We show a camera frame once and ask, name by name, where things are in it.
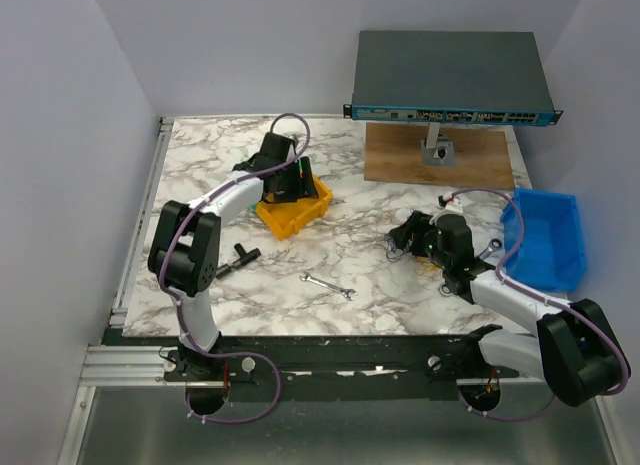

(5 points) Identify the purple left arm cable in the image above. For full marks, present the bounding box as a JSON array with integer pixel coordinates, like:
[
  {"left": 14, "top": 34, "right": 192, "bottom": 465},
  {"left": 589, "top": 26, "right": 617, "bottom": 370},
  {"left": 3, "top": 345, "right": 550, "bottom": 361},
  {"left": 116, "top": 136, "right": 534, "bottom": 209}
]
[{"left": 158, "top": 112, "right": 312, "bottom": 426}]

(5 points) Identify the grey metal stand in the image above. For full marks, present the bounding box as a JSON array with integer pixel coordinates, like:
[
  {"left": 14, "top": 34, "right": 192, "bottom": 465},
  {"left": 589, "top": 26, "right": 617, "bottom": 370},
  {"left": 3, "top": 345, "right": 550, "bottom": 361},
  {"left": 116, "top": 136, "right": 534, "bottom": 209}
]
[{"left": 420, "top": 123, "right": 456, "bottom": 167}]

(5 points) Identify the yellow plastic bin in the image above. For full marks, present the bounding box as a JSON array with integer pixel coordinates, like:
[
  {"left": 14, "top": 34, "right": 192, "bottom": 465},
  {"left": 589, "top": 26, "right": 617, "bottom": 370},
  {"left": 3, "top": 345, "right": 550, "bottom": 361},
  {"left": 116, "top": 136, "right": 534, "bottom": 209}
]
[{"left": 256, "top": 174, "right": 333, "bottom": 240}]

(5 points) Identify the silver open-end wrench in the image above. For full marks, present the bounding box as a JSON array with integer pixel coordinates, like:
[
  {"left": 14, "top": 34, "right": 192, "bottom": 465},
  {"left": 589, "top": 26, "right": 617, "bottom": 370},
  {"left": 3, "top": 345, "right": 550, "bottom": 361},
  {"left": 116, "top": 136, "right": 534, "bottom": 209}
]
[{"left": 299, "top": 272, "right": 357, "bottom": 301}]

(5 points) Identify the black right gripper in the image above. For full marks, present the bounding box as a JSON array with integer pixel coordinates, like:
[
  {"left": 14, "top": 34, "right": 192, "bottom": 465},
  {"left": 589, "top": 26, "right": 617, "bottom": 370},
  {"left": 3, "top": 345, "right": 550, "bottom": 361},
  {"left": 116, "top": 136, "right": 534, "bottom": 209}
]
[{"left": 391, "top": 209, "right": 452, "bottom": 270}]

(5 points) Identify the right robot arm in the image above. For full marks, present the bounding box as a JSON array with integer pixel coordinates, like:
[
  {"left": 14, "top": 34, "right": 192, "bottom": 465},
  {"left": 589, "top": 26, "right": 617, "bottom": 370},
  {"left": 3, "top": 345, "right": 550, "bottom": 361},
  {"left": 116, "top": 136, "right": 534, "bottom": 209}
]
[{"left": 387, "top": 211, "right": 631, "bottom": 407}]

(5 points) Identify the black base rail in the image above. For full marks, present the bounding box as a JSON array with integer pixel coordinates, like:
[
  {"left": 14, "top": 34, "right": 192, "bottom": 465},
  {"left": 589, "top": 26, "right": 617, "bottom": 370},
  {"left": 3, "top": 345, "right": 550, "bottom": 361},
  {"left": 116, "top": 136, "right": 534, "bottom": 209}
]
[{"left": 83, "top": 332, "right": 516, "bottom": 411}]

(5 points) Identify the wooden board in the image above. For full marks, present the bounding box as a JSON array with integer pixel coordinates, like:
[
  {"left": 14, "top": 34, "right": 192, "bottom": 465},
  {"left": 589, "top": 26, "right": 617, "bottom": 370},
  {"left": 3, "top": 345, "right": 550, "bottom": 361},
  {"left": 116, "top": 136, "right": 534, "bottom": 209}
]
[{"left": 364, "top": 122, "right": 515, "bottom": 190}]

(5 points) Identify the black socket T-handle tool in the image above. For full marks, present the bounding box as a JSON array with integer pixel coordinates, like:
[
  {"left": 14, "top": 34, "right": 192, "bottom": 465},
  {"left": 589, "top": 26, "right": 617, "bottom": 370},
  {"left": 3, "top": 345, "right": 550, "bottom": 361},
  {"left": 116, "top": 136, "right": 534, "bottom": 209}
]
[{"left": 215, "top": 243, "right": 261, "bottom": 280}]

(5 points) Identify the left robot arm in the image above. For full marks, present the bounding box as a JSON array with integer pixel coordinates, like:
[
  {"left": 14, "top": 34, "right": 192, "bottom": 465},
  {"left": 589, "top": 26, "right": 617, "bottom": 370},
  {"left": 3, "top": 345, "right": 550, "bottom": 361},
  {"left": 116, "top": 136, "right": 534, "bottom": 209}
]
[{"left": 147, "top": 132, "right": 317, "bottom": 380}]

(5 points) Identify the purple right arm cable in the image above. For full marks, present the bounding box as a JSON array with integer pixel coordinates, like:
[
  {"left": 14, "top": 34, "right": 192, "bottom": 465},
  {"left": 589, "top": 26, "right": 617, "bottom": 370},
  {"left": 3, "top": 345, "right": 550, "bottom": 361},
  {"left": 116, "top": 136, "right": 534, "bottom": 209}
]
[{"left": 439, "top": 187, "right": 632, "bottom": 421}]

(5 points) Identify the blue plastic bin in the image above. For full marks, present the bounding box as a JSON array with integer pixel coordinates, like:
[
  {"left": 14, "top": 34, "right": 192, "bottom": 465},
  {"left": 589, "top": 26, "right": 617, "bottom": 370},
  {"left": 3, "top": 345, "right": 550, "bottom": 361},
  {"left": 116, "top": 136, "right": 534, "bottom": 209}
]
[{"left": 500, "top": 188, "right": 587, "bottom": 294}]

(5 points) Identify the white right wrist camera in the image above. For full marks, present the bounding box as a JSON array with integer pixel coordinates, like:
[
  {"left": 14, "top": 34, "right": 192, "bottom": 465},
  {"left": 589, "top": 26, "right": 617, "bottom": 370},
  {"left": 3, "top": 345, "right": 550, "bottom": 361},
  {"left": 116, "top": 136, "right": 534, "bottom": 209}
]
[{"left": 438, "top": 194, "right": 464, "bottom": 216}]

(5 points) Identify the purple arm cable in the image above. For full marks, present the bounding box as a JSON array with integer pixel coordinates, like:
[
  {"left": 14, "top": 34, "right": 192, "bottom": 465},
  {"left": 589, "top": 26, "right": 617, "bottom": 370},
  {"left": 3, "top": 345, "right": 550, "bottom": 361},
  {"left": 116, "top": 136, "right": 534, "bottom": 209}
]
[
  {"left": 158, "top": 112, "right": 312, "bottom": 426},
  {"left": 439, "top": 187, "right": 632, "bottom": 421}
]

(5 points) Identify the network switch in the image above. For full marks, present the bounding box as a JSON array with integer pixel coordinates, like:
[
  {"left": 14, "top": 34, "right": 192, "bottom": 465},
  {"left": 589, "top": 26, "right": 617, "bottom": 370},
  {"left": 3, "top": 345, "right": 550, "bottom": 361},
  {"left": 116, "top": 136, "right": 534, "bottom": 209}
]
[{"left": 343, "top": 30, "right": 562, "bottom": 127}]

